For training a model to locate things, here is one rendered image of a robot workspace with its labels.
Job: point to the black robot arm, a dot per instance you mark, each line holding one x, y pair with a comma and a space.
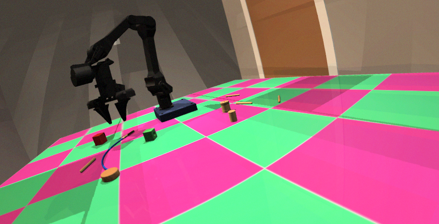
155, 82

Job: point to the round wooden button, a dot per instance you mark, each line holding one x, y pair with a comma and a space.
110, 174

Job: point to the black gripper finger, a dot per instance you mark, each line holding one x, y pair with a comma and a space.
103, 111
121, 107

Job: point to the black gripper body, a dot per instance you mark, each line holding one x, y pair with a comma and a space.
107, 90

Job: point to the small green block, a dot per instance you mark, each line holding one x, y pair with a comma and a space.
150, 134

